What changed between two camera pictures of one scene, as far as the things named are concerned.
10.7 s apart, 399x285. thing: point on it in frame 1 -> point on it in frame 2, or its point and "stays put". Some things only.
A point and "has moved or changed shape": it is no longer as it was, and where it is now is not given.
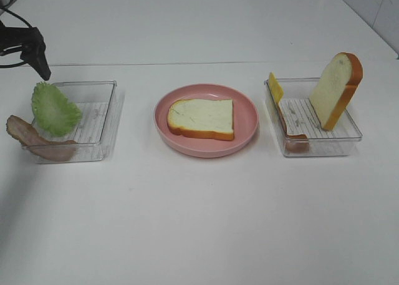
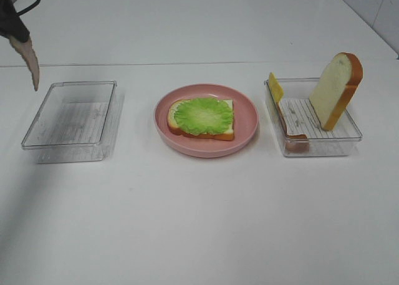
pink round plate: x=246 y=121 stays put
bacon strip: x=30 y=138 has moved or changed shape
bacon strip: x=294 y=143 stays put
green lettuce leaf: x=52 y=111 -> x=201 y=116
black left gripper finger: x=35 y=56 -> x=10 y=23
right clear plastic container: x=300 y=131 stays put
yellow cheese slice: x=276 y=88 stays put
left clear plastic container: x=102 y=105 stays put
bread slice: x=333 y=86 stays put
